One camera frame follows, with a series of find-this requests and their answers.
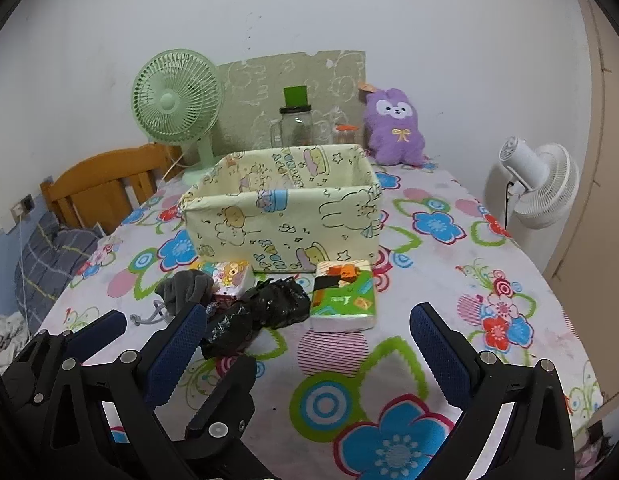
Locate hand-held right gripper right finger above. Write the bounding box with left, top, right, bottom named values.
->
left=409, top=302, right=575, bottom=480

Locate glass jar with green lid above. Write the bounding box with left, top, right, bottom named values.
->
left=270, top=86, right=317, bottom=148

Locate green tissue pack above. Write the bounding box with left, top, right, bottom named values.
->
left=308, top=259, right=377, bottom=333

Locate white cable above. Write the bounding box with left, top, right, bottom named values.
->
left=16, top=215, right=30, bottom=321

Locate purple plush rabbit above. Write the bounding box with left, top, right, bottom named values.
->
left=362, top=86, right=429, bottom=167

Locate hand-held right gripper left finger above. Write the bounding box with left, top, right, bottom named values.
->
left=40, top=301, right=208, bottom=480

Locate white standing fan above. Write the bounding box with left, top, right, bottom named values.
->
left=482, top=136, right=581, bottom=251

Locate green printed board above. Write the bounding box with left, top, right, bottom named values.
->
left=217, top=50, right=366, bottom=156

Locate wooden chair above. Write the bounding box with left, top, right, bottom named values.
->
left=40, top=142, right=183, bottom=236

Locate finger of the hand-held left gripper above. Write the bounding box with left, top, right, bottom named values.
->
left=184, top=355, right=258, bottom=443
left=0, top=310, right=128, bottom=453

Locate grey drawstring pouch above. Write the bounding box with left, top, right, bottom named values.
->
left=130, top=270, right=215, bottom=328

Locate yellow printed fabric storage box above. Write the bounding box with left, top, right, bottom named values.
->
left=177, top=143, right=383, bottom=276

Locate green desk fan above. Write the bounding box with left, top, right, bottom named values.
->
left=132, top=49, right=225, bottom=186

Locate small cartoon tissue pack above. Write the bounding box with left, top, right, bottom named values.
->
left=197, top=259, right=253, bottom=306

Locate black plastic bag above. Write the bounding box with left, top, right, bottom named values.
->
left=200, top=277, right=311, bottom=361

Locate white crumpled cloth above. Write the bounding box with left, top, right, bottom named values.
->
left=0, top=312, right=28, bottom=361

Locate wall socket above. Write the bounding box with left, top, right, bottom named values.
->
left=10, top=192, right=35, bottom=223

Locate beige door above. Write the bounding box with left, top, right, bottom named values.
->
left=542, top=0, right=619, bottom=411

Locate grey plaid blanket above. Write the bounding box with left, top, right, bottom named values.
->
left=12, top=210, right=103, bottom=321

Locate small jar with orange lid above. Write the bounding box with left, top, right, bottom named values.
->
left=332, top=122, right=365, bottom=147

